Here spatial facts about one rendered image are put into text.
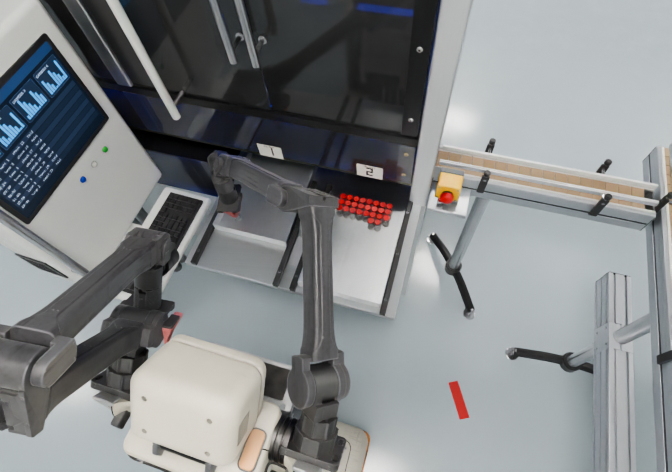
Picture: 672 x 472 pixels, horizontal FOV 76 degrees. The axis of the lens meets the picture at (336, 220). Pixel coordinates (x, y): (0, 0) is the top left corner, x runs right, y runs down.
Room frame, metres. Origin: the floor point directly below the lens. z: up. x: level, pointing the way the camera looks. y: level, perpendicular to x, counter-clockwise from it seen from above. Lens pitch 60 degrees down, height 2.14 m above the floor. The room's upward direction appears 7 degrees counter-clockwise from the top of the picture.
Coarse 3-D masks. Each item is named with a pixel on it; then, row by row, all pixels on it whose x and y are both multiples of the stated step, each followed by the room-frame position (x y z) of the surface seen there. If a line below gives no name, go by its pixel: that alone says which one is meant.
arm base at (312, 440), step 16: (304, 416) 0.09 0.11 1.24; (304, 432) 0.06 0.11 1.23; (320, 432) 0.06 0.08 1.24; (336, 432) 0.06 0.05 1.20; (288, 448) 0.04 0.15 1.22; (304, 448) 0.04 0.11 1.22; (320, 448) 0.03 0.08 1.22; (336, 448) 0.03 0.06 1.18; (320, 464) 0.01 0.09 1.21; (336, 464) 0.00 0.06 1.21
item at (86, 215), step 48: (0, 0) 1.06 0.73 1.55; (0, 48) 0.91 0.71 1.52; (48, 48) 1.00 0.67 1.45; (0, 96) 0.84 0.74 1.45; (48, 96) 0.92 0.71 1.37; (96, 96) 1.03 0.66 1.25; (0, 144) 0.76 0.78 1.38; (48, 144) 0.84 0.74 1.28; (96, 144) 0.94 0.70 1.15; (0, 192) 0.68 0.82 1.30; (48, 192) 0.75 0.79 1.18; (96, 192) 0.84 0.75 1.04; (144, 192) 0.96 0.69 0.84; (0, 240) 0.66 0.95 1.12; (48, 240) 0.66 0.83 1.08; (96, 240) 0.74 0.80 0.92
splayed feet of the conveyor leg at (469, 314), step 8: (432, 240) 0.98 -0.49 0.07; (440, 240) 0.96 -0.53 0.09; (440, 248) 0.91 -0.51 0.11; (448, 256) 0.85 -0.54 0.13; (448, 264) 0.80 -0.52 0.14; (448, 272) 0.77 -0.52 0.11; (456, 272) 0.76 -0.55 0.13; (456, 280) 0.73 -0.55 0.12; (464, 288) 0.68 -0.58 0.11; (464, 296) 0.65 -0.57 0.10; (464, 304) 0.62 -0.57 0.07; (472, 304) 0.61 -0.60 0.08; (464, 312) 0.59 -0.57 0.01; (472, 312) 0.58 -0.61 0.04
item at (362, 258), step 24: (336, 216) 0.73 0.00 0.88; (336, 240) 0.64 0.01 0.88; (360, 240) 0.63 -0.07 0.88; (384, 240) 0.62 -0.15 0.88; (336, 264) 0.55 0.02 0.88; (360, 264) 0.54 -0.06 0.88; (384, 264) 0.53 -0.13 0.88; (336, 288) 0.47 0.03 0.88; (360, 288) 0.46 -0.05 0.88; (384, 288) 0.44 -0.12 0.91
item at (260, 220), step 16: (256, 160) 1.01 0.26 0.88; (272, 160) 1.00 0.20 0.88; (288, 176) 0.92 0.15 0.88; (304, 176) 0.91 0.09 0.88; (256, 192) 0.87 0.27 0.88; (256, 208) 0.80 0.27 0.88; (272, 208) 0.79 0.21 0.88; (224, 224) 0.75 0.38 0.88; (240, 224) 0.75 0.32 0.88; (256, 224) 0.74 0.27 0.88; (272, 224) 0.73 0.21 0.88; (288, 224) 0.72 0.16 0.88; (272, 240) 0.66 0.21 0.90; (288, 240) 0.66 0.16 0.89
